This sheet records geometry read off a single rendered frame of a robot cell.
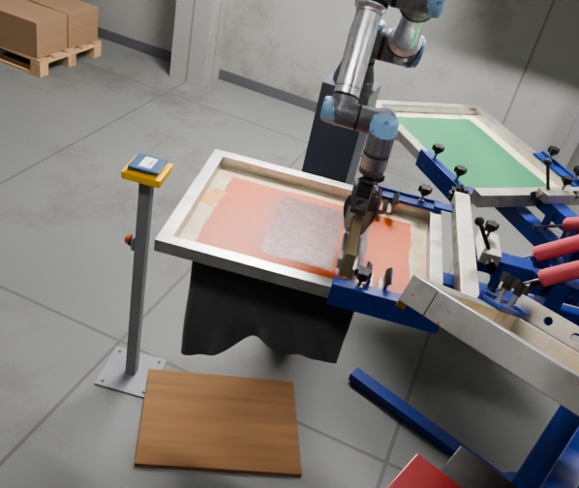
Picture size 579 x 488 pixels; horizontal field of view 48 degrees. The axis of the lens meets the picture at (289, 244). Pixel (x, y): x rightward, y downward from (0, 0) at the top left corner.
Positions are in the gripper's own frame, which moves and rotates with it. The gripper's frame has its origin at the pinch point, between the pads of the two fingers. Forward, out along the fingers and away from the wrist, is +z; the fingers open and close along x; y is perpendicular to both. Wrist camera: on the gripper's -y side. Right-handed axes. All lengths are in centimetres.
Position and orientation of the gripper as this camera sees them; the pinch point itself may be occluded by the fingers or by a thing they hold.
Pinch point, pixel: (353, 230)
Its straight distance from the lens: 192.8
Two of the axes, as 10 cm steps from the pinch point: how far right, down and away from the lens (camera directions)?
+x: -9.7, -2.6, 0.5
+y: 1.7, -5.1, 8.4
